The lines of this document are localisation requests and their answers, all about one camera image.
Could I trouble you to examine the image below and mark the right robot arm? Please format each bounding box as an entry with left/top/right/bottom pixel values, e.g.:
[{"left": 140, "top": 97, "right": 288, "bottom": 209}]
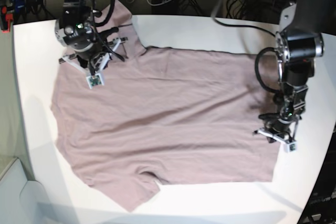
[{"left": 55, "top": 0, "right": 125, "bottom": 76}]

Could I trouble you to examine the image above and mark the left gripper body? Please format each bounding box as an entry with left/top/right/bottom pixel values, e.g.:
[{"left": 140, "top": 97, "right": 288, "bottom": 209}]
[{"left": 258, "top": 113, "right": 301, "bottom": 143}]

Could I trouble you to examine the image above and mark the red and black clamp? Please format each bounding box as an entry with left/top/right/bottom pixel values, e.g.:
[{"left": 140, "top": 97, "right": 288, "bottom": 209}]
[{"left": 1, "top": 5, "right": 14, "bottom": 33}]

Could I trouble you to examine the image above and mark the pink t-shirt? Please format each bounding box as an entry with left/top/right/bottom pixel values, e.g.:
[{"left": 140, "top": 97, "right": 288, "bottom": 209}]
[{"left": 51, "top": 2, "right": 279, "bottom": 211}]

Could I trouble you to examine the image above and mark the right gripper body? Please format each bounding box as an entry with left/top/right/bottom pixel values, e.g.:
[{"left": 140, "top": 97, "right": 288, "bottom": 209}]
[{"left": 73, "top": 43, "right": 125, "bottom": 74}]

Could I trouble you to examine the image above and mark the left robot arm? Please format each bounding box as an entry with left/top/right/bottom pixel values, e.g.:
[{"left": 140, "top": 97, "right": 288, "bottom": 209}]
[{"left": 251, "top": 0, "right": 335, "bottom": 147}]

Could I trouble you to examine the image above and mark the white bin corner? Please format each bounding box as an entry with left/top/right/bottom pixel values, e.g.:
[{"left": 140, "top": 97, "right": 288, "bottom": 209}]
[{"left": 1, "top": 158, "right": 52, "bottom": 223}]

